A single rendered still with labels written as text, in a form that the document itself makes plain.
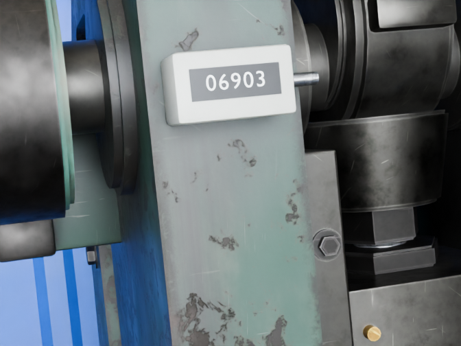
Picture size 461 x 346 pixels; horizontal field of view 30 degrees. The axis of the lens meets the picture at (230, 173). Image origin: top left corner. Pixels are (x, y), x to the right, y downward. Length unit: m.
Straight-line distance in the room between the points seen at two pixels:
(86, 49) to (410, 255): 0.28
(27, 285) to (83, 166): 1.05
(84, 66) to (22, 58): 0.07
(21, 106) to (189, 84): 0.12
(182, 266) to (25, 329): 1.29
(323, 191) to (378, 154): 0.10
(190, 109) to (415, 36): 0.20
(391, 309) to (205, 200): 0.17
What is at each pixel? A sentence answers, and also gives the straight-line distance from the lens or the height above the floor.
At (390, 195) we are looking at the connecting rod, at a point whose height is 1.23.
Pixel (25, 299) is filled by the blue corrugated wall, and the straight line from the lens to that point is 1.79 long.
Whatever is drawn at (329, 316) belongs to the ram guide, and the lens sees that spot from 0.56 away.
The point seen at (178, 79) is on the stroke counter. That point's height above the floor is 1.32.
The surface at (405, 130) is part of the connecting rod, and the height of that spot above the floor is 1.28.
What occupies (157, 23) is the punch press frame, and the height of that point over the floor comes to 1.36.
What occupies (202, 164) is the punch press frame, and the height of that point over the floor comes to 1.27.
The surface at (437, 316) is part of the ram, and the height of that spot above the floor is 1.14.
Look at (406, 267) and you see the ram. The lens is 0.67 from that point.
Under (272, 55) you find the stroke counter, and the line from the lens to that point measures 0.49.
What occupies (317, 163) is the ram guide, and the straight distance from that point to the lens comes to 0.55.
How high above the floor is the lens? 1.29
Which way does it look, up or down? 3 degrees down
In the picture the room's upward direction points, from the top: 6 degrees counter-clockwise
